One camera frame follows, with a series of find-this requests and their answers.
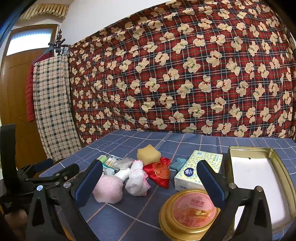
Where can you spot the white gauze roll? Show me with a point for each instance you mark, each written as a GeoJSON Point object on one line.
{"type": "Point", "coordinates": [122, 173]}

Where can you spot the yellow sponge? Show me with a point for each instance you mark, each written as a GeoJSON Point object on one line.
{"type": "Point", "coordinates": [149, 154]}

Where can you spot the dark wooden coat rack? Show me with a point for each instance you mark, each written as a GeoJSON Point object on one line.
{"type": "Point", "coordinates": [60, 38]}

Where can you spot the wooden door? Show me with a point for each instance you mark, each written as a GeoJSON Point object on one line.
{"type": "Point", "coordinates": [18, 92]}

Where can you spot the white cloth with pink trim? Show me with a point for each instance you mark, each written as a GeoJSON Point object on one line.
{"type": "Point", "coordinates": [136, 180]}

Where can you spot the pink fluffy puff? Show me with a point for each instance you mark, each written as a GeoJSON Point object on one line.
{"type": "Point", "coordinates": [107, 188]}

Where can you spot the beige green checked hanging cloth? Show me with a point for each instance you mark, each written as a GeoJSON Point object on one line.
{"type": "Point", "coordinates": [53, 104]}

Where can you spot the frosted transom window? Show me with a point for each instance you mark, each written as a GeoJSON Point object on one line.
{"type": "Point", "coordinates": [27, 41]}

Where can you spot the gold rectangular tin box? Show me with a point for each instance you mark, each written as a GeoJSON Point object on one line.
{"type": "Point", "coordinates": [254, 176]}

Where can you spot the red padded jacket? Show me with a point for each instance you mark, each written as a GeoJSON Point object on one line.
{"type": "Point", "coordinates": [30, 92]}

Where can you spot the red plaid bear-print blanket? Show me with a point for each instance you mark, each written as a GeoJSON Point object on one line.
{"type": "Point", "coordinates": [173, 69]}

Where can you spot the teal cloth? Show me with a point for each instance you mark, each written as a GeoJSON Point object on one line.
{"type": "Point", "coordinates": [178, 164]}

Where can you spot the cotton swab packet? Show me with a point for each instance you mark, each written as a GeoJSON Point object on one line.
{"type": "Point", "coordinates": [108, 161]}

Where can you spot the yellow fringed curtain valance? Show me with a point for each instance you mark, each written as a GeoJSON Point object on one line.
{"type": "Point", "coordinates": [44, 11]}

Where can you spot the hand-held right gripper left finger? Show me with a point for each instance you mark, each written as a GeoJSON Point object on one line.
{"type": "Point", "coordinates": [89, 183]}

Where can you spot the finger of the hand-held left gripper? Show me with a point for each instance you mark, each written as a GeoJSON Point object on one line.
{"type": "Point", "coordinates": [39, 165]}
{"type": "Point", "coordinates": [67, 171]}

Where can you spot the red embroidered pouch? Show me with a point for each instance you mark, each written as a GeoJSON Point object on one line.
{"type": "Point", "coordinates": [158, 172]}

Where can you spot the clear plastic bag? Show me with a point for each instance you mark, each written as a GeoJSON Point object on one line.
{"type": "Point", "coordinates": [124, 163]}

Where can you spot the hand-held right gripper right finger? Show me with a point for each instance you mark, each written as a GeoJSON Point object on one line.
{"type": "Point", "coordinates": [212, 185]}

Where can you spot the blue checked bedsheet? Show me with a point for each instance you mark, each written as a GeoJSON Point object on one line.
{"type": "Point", "coordinates": [138, 213]}

